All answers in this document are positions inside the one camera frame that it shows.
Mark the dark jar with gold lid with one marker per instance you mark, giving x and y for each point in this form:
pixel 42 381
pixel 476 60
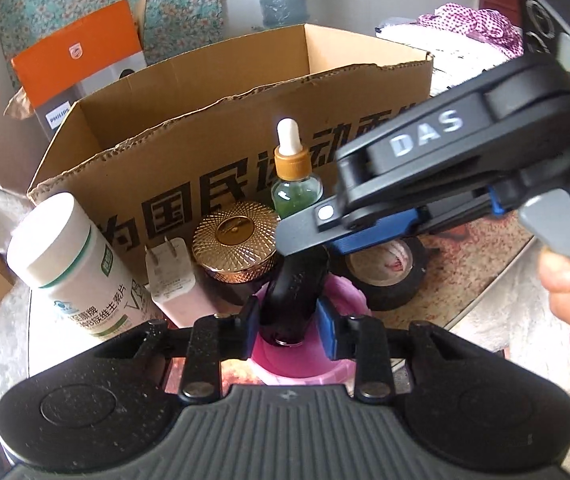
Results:
pixel 235 230

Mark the large brown cardboard box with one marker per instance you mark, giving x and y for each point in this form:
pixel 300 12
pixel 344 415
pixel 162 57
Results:
pixel 190 150

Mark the white pill bottle green label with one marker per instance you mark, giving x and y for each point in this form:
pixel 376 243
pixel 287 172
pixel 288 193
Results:
pixel 65 260

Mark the orange and white printed box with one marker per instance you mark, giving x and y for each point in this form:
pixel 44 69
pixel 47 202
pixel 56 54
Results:
pixel 75 55

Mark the white lace cloth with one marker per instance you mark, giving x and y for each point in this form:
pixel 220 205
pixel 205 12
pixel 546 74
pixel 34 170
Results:
pixel 465 67

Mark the green glass dropper bottle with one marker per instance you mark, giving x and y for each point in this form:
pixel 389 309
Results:
pixel 292 160

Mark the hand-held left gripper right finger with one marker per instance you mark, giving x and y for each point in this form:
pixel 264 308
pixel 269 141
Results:
pixel 325 330

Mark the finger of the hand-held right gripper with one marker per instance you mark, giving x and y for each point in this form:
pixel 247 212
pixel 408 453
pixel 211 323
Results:
pixel 385 232
pixel 305 232

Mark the glossy black bottle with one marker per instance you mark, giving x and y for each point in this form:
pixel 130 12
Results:
pixel 290 290

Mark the black tape roll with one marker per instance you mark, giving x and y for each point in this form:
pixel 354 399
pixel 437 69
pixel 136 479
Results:
pixel 400 285

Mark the crumpled brown paper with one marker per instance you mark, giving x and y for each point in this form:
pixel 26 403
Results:
pixel 17 102

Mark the white charger plug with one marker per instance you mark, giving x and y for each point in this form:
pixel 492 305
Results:
pixel 175 285

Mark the pink plastic cup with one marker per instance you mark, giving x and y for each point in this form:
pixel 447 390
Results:
pixel 285 360

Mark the pink dotted cloth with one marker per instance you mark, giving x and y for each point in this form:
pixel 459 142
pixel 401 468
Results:
pixel 475 25

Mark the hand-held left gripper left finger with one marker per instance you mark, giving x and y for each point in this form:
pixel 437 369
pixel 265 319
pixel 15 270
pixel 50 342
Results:
pixel 251 322

